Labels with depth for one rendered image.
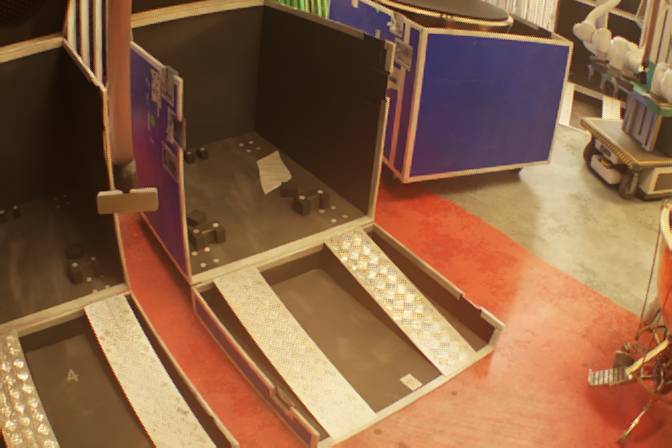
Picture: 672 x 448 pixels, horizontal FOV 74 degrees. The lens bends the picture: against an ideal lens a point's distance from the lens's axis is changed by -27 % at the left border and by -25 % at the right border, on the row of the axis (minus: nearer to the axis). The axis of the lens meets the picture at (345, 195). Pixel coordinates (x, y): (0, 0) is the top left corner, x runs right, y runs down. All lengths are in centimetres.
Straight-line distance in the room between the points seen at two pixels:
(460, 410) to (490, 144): 156
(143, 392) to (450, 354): 114
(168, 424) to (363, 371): 75
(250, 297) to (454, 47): 143
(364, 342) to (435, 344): 27
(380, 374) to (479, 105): 146
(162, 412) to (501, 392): 122
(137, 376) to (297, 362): 58
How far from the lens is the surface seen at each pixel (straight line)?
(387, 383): 202
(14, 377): 198
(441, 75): 268
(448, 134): 284
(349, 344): 213
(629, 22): 621
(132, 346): 197
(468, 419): 198
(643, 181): 381
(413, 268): 240
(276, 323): 205
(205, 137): 305
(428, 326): 219
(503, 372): 218
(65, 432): 191
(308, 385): 192
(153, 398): 186
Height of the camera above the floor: 154
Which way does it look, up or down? 31 degrees down
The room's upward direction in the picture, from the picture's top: 6 degrees clockwise
